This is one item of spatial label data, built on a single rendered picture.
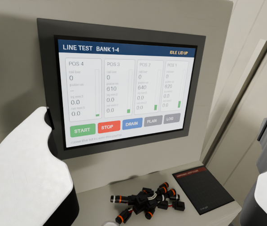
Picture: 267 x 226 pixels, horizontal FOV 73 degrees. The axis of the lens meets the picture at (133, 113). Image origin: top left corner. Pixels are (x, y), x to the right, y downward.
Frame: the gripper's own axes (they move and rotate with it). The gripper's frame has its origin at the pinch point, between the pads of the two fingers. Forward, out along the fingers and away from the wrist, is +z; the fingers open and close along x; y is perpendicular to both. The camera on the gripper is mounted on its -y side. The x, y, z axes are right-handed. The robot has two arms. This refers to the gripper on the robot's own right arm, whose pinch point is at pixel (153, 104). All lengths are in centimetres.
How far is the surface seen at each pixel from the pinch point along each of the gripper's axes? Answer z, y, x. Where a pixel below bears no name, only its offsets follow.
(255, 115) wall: 97, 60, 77
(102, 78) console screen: 33.2, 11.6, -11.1
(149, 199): 22, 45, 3
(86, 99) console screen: 30.2, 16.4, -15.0
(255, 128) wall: 93, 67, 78
